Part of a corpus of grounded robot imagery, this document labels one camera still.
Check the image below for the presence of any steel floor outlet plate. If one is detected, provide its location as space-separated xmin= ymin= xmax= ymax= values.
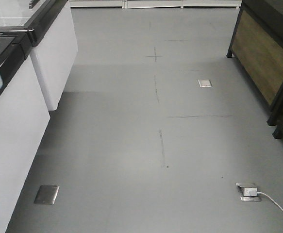
xmin=198 ymin=79 xmax=213 ymax=88

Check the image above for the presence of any open floor socket box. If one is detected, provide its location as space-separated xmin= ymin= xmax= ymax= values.
xmin=235 ymin=183 xmax=262 ymax=202

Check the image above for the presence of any steel floor plate left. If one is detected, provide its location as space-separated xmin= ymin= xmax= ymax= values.
xmin=34 ymin=185 xmax=60 ymax=205

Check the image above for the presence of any far white chest freezer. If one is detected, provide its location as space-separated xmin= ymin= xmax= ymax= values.
xmin=0 ymin=0 xmax=78 ymax=111

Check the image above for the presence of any white store shelving unit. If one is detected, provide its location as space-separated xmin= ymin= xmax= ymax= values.
xmin=69 ymin=0 xmax=242 ymax=9

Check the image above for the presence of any wooden black-framed display stand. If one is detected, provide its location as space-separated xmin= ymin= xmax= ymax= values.
xmin=226 ymin=0 xmax=283 ymax=126

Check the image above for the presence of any white power cable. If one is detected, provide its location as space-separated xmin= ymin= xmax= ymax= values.
xmin=256 ymin=191 xmax=283 ymax=228

